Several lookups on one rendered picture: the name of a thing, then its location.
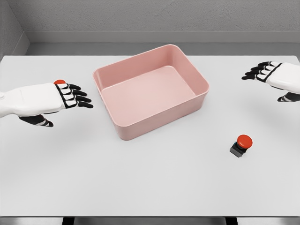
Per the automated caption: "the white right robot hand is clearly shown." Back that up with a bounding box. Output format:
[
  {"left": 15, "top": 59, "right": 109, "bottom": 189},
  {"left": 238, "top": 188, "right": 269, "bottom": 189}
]
[{"left": 241, "top": 61, "right": 300, "bottom": 103}]

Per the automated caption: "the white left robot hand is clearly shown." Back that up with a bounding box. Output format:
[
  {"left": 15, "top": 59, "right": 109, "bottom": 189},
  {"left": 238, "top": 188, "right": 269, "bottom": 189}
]
[{"left": 13, "top": 82, "right": 94, "bottom": 128}]

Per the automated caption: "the pink plastic basket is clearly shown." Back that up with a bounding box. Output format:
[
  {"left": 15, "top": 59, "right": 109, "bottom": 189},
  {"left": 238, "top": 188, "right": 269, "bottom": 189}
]
[{"left": 92, "top": 44, "right": 210, "bottom": 141}]

